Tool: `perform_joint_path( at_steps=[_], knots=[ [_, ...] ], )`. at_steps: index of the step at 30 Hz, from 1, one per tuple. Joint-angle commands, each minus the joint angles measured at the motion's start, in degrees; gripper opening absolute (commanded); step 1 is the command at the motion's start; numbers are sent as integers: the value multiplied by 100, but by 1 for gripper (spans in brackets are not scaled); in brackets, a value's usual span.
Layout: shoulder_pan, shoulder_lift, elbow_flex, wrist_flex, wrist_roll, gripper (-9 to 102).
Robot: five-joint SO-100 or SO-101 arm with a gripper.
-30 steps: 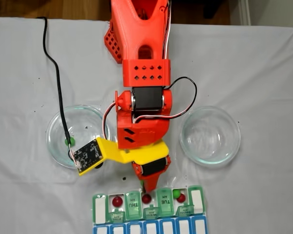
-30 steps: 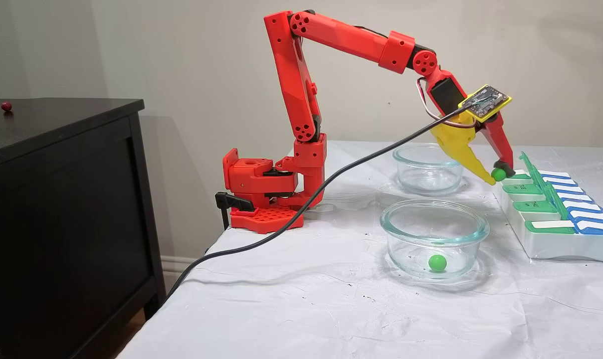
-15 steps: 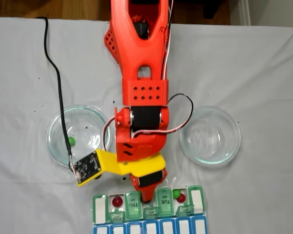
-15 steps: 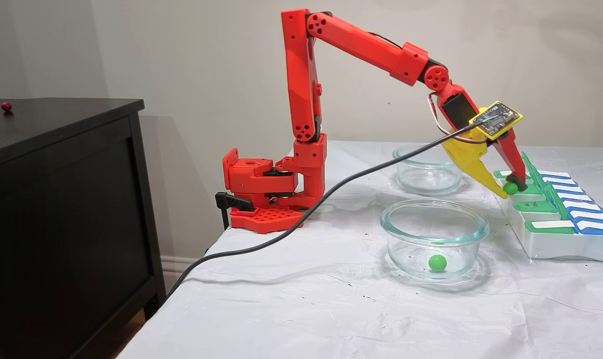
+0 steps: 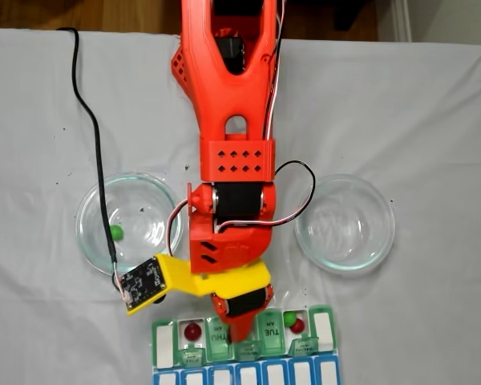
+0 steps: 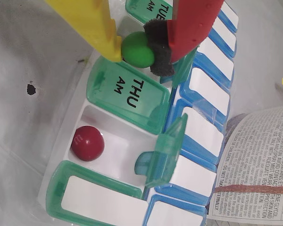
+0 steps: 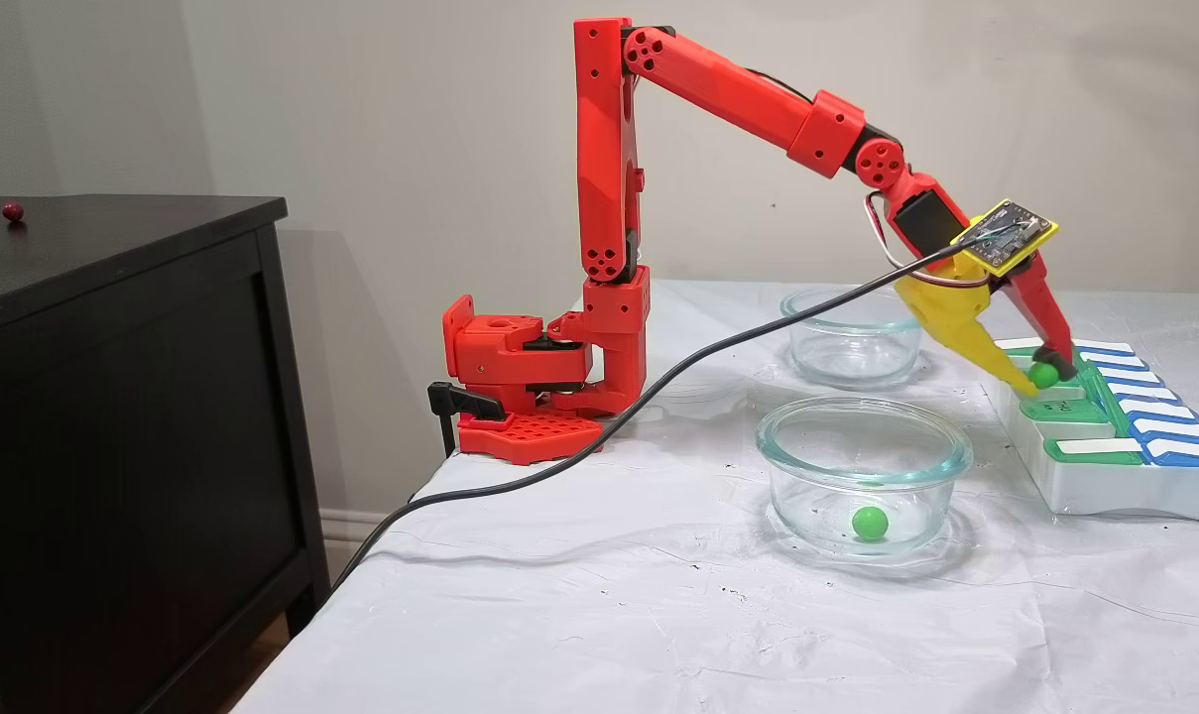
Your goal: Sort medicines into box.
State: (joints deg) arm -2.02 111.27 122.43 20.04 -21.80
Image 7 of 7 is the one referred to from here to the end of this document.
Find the green ball pill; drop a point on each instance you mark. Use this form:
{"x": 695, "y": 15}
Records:
{"x": 870, "y": 523}
{"x": 1042, "y": 375}

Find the white tablecloth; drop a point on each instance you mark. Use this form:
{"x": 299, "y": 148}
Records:
{"x": 609, "y": 615}

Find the black table clamp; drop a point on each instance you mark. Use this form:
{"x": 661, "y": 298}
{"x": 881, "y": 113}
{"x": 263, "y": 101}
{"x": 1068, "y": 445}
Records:
{"x": 460, "y": 400}

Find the red ball pill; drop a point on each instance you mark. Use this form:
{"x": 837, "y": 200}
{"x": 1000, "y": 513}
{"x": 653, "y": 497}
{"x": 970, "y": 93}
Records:
{"x": 13, "y": 211}

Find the weekly pill organizer box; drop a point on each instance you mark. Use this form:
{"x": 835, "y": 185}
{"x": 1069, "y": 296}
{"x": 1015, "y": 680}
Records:
{"x": 1095, "y": 491}

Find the black wooden cabinet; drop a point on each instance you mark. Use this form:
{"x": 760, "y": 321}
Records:
{"x": 113, "y": 446}

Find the clear glass bowl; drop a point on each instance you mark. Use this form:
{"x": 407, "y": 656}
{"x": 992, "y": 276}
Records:
{"x": 802, "y": 342}
{"x": 787, "y": 466}

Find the camera board on yellow mount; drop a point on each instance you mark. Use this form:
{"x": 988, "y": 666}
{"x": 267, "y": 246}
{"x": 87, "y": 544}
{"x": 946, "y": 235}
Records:
{"x": 1011, "y": 236}

